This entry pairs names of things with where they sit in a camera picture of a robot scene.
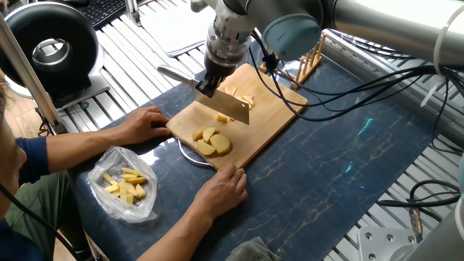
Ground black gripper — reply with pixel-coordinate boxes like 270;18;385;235
194;32;252;98

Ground steel cleaver knife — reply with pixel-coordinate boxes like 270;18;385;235
157;66;252;126

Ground bamboo cutting board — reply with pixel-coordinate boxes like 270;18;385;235
167;64;308;172

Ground person's right forearm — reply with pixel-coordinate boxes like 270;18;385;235
133;207;205;261

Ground person's left forearm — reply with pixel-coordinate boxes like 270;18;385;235
16;125;127;191

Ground person's left hand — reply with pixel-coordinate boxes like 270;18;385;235
113;107;173;146

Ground person's right hand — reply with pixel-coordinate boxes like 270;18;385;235
187;165;248;223

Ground white sheet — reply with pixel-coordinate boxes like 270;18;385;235
140;0;215;59

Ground wooden knife rack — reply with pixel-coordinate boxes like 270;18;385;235
261;40;325;91

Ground black keyboard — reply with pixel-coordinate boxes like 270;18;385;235
69;0;130;31

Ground plastic bag of potato sticks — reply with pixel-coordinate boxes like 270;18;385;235
87;145;159;223

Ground dark blue marble mat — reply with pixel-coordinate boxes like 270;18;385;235
69;62;452;261

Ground grey-green cloth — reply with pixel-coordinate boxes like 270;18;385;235
223;236;282;261

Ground wooden pole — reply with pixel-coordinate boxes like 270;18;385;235
0;14;67;140

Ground olive trousers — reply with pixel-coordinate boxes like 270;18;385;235
0;170;99;261

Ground metal mounting plate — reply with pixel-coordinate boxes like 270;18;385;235
355;226;423;261

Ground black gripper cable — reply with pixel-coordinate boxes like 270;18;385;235
250;29;464;124

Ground black round ring lamp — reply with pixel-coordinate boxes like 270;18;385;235
0;2;109;109

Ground black cable with plug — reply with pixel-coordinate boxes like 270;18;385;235
381;178;464;218

